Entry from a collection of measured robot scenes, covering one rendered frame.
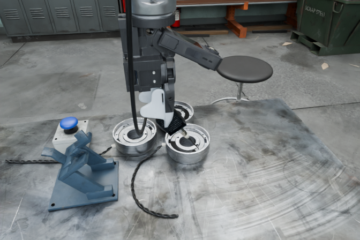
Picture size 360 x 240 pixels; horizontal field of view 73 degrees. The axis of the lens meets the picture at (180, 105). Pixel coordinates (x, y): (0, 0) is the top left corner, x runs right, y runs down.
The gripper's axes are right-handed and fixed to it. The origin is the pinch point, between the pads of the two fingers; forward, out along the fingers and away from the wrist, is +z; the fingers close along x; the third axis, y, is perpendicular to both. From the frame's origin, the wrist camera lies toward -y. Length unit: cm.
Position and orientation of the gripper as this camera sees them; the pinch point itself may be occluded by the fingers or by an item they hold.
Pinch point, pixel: (168, 117)
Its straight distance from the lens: 48.8
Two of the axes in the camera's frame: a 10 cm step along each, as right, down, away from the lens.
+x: 1.9, 5.5, -8.1
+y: -9.8, 1.0, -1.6
